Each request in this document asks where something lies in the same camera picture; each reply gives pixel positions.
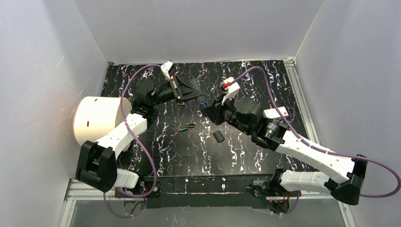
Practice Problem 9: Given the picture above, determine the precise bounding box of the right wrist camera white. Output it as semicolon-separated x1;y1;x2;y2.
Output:
220;77;240;105

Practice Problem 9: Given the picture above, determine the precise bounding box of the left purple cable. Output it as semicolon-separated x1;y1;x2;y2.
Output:
103;64;171;219

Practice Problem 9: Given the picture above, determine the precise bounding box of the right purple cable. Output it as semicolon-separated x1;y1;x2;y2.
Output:
228;66;401;217

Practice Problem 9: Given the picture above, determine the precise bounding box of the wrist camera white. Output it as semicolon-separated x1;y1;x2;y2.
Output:
220;77;240;105
160;61;174;80

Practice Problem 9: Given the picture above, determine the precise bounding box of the white cylindrical bin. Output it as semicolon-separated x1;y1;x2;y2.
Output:
73;96;131;150

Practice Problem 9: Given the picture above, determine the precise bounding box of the black remote battery cover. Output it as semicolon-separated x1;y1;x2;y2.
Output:
213;131;225;143

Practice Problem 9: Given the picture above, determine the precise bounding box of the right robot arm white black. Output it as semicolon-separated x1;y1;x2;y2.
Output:
200;98;367;205

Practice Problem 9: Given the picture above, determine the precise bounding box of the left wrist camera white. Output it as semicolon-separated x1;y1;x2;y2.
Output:
160;61;174;80

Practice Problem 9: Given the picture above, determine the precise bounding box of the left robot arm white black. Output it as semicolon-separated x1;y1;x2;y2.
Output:
73;78;205;192

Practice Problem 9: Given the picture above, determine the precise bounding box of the purple cable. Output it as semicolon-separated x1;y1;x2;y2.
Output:
228;66;401;217
103;64;171;219

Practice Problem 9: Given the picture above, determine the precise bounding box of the aluminium frame rail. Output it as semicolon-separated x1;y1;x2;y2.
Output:
59;57;358;227

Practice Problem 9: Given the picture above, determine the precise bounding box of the white battery box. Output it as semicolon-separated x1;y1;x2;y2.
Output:
263;107;288;122

